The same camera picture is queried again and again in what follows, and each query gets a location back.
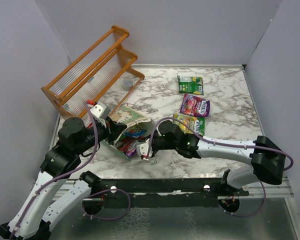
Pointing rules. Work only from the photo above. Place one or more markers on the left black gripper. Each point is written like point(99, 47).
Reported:
point(113, 129)

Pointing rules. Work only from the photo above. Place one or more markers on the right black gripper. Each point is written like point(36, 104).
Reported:
point(153, 153)

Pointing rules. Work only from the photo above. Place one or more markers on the green printed paper bag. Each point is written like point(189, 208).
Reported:
point(131, 118)

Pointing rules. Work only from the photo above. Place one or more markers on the blue white snack packet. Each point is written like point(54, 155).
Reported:
point(135, 132)

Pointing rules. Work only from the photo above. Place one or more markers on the purple pink candy bag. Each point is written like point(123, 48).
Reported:
point(128, 147)

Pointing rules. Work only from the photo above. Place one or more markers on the purple berries candy bag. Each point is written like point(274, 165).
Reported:
point(195, 106)

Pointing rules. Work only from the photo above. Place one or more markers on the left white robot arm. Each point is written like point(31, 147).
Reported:
point(40, 214)

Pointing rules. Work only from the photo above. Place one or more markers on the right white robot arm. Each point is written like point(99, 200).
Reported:
point(263, 160)

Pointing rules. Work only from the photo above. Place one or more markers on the small clear plastic jar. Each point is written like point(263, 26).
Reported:
point(128, 83)

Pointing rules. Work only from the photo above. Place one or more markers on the orange wooden shelf rack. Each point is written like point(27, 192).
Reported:
point(92, 74)

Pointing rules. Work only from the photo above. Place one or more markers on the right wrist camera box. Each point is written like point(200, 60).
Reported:
point(142, 149)

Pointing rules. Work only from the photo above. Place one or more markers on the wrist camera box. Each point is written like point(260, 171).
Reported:
point(142, 149)
point(99, 109)

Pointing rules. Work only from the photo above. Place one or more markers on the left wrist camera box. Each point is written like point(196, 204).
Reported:
point(99, 109)

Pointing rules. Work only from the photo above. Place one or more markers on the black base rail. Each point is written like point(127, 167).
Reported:
point(166, 192)

